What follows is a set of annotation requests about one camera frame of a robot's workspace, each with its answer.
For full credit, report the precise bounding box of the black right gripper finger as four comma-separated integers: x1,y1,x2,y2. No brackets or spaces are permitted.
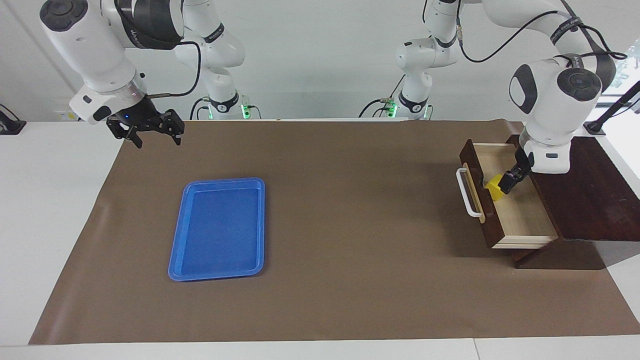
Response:
123,125,145,150
165,108,186,147

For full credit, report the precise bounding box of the yellow cube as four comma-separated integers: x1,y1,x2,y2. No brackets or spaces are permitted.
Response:
485,174,507,202

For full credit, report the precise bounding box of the wooden drawer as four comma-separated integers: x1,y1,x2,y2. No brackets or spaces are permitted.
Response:
456,139,560,250

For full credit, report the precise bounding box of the white drawer handle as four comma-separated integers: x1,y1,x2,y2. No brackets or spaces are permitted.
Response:
456,167,482,219

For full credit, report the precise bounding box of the dark brown wooden cabinet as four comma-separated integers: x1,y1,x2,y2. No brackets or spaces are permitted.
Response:
507,134,640,271

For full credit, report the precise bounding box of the blue plastic tray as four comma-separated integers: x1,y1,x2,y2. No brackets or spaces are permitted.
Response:
167,177,266,282

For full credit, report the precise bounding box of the black table clamp stand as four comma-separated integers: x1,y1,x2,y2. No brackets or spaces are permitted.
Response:
0,103,27,136

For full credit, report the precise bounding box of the brown paper table mat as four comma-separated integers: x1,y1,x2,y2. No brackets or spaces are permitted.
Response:
28,120,640,346

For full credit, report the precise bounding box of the black base cable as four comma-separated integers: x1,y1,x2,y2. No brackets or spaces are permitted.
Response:
189,96,213,121
358,75,406,119

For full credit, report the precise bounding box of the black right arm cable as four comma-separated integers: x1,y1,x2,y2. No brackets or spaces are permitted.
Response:
149,41,202,99

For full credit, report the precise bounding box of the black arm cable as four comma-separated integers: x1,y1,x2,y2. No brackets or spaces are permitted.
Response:
149,41,202,99
456,7,629,65

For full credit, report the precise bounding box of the black camera stand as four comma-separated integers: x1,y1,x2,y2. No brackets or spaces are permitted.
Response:
584,80,640,137

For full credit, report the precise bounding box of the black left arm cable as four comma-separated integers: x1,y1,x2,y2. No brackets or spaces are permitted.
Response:
456,7,629,65

